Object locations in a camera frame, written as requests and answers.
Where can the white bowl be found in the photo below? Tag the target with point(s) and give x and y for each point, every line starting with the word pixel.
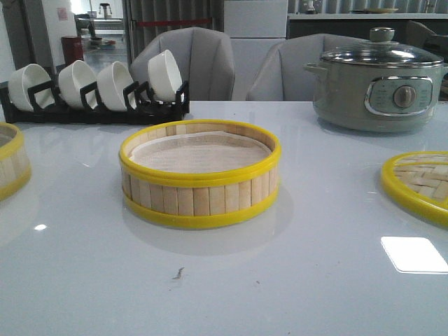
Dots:
pixel 23 79
pixel 111 81
pixel 164 76
pixel 71 79

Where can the grey chair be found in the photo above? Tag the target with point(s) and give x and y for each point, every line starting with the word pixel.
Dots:
pixel 282 77
pixel 205 59

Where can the left grey chair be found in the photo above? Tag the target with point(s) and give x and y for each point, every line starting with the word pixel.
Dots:
pixel 205 59

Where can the glass pot lid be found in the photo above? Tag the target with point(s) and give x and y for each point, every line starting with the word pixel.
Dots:
pixel 381 51

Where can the bamboo steamer tray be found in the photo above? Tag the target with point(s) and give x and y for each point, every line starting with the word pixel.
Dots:
pixel 206 200
pixel 16 168

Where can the grey electric cooking pot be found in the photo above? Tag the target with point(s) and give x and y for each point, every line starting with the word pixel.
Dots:
pixel 374 98

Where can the black bowl rack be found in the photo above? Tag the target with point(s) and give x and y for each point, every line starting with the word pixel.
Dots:
pixel 141 107

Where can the woven bamboo steamer lid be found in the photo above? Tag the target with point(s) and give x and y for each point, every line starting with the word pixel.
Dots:
pixel 417 181

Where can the white refrigerator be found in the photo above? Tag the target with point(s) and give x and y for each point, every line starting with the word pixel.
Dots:
pixel 253 27

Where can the red bin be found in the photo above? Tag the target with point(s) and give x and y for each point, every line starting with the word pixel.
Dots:
pixel 72 49

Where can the right grey chair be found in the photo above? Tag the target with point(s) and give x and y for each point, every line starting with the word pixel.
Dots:
pixel 282 77

